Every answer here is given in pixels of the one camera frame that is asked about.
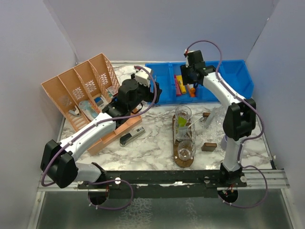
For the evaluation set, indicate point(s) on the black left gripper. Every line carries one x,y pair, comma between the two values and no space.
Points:
150,96

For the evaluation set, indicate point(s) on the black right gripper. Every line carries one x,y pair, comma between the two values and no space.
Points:
186,80

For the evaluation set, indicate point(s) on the white tube orange cap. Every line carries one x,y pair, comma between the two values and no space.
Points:
192,92

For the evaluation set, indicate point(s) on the white toothbrush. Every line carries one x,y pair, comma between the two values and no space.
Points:
194,122

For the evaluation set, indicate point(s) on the lime green toothpaste tube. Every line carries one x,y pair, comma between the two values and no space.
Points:
181,121

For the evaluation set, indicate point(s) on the white tube black cap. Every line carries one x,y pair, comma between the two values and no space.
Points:
181,133

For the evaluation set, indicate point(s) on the clear cup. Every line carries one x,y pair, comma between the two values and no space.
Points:
184,111
186,150
214,133

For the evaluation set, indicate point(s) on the lilac plastic cup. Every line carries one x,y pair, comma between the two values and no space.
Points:
223,143

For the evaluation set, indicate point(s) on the clear jar brown lid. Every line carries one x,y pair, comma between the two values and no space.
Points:
205,117

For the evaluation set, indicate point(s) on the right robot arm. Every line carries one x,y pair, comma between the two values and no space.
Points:
240,117

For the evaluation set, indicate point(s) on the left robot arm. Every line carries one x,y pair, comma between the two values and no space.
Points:
59,161

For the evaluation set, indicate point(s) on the yellow toothpaste tube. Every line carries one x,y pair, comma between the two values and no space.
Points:
181,85

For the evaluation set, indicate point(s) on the orange toothpaste tube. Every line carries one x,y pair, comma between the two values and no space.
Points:
189,88

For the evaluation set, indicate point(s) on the magenta toothpaste box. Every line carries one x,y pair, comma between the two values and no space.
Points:
178,91

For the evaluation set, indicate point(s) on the brown wooden tray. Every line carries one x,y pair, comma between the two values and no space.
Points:
176,158

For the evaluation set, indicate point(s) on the clear front cup on tray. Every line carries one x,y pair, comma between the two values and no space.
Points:
186,150

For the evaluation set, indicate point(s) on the blue bin with toothpastes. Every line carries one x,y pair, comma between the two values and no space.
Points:
174,69

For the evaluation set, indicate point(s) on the blue bin with toothbrushes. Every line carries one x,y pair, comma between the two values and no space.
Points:
161,70

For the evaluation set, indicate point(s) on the small red white boxes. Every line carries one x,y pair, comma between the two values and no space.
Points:
112,92

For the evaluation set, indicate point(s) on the blue white box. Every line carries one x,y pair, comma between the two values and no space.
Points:
100,101

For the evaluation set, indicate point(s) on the blue bin with jar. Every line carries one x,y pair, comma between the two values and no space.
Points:
236,74

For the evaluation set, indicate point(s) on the clear textured glass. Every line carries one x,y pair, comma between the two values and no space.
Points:
193,133

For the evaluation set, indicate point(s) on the black silver stapler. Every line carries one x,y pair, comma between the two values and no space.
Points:
131,136

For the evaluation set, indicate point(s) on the light blue razor package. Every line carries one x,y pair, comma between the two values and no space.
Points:
88,109

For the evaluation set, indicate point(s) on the peach desk organizer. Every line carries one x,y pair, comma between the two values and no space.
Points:
82,82

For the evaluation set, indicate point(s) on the small white clip tool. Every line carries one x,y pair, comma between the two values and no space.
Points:
75,111

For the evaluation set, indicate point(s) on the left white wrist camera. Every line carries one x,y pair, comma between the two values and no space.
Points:
142,77

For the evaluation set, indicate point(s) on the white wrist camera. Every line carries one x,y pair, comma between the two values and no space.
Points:
186,54
142,77

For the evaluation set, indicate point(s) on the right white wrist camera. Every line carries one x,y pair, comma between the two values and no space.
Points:
186,54

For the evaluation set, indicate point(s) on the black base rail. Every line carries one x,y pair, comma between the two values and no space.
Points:
165,183

